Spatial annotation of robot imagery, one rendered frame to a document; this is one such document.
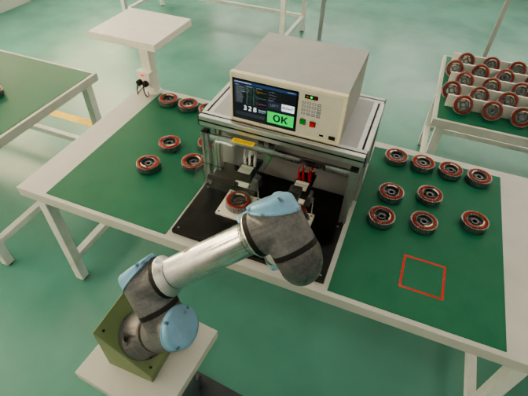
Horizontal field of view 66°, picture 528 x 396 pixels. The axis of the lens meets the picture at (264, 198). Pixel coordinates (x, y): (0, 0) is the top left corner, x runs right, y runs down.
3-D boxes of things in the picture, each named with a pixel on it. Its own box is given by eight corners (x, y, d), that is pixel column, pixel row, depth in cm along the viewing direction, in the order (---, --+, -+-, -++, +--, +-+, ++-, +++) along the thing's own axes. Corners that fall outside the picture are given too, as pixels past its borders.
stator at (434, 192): (425, 210, 178) (428, 203, 175) (410, 193, 185) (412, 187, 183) (445, 203, 181) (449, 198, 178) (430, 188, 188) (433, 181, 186)
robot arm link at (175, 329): (153, 363, 111) (179, 361, 102) (129, 320, 110) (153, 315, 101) (184, 335, 120) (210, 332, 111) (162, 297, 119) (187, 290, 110)
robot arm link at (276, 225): (131, 328, 107) (314, 249, 89) (103, 279, 106) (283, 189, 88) (154, 307, 118) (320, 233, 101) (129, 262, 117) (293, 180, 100)
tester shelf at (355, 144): (364, 167, 148) (366, 158, 144) (198, 124, 164) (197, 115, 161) (383, 108, 177) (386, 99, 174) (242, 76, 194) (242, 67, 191)
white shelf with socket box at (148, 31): (167, 128, 217) (153, 45, 184) (110, 112, 226) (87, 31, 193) (199, 97, 240) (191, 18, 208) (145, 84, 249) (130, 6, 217)
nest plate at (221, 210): (247, 224, 166) (247, 222, 166) (214, 214, 170) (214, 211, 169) (261, 200, 176) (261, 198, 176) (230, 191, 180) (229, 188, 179)
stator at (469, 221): (453, 224, 173) (456, 218, 170) (467, 211, 178) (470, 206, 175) (478, 239, 167) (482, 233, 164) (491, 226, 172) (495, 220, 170)
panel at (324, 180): (354, 199, 179) (368, 144, 158) (220, 160, 195) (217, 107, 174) (355, 197, 180) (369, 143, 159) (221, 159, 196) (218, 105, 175)
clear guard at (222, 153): (252, 199, 143) (252, 188, 139) (192, 181, 149) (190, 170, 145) (283, 148, 165) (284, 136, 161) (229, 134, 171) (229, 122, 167)
